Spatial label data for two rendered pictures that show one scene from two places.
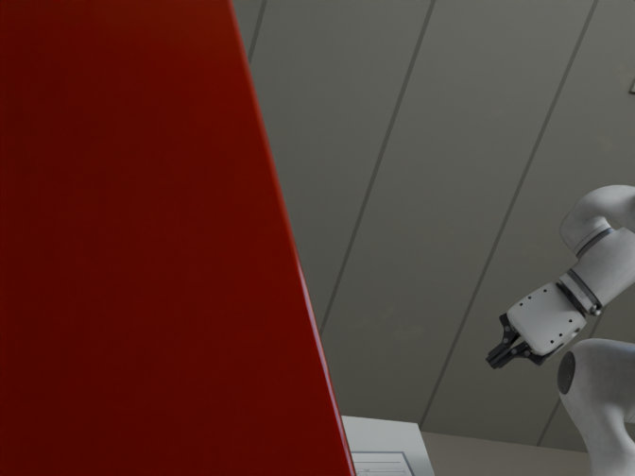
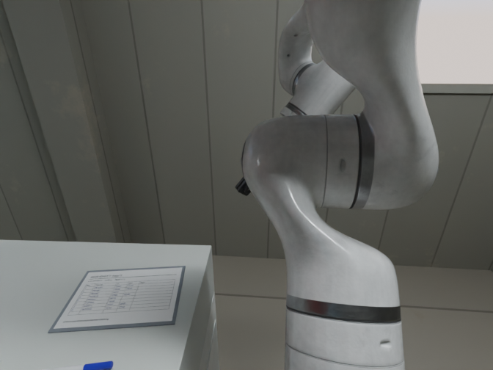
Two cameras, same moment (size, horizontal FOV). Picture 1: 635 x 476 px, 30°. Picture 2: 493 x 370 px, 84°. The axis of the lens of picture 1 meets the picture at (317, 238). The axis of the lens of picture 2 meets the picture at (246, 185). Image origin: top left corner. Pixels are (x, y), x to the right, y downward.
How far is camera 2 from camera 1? 1.54 m
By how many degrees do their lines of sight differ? 19
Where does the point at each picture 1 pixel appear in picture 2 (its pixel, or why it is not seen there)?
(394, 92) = (269, 115)
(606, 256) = (309, 79)
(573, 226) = (282, 67)
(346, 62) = (246, 106)
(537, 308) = not seen: hidden behind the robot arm
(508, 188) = not seen: hidden behind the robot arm
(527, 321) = not seen: hidden behind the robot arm
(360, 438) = (158, 258)
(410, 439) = (198, 256)
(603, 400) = (270, 173)
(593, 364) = (259, 134)
